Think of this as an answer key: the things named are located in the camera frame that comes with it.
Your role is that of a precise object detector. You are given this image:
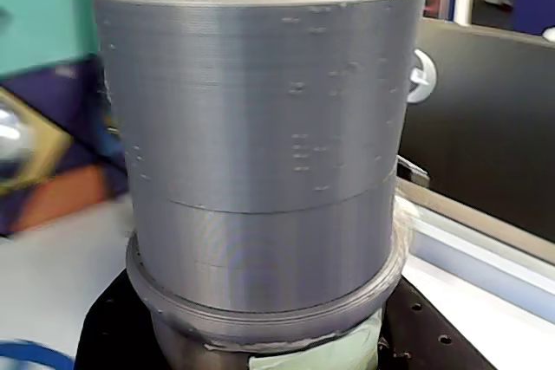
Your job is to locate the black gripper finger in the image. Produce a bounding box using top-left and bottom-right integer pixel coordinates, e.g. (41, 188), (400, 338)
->
(376, 276), (498, 370)
(75, 272), (174, 370)

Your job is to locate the gray salt shaker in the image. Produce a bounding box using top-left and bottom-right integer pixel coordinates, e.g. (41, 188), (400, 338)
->
(89, 0), (429, 370)

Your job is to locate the black Dell monitor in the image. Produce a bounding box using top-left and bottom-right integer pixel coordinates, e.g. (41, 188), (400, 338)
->
(396, 18), (555, 265)

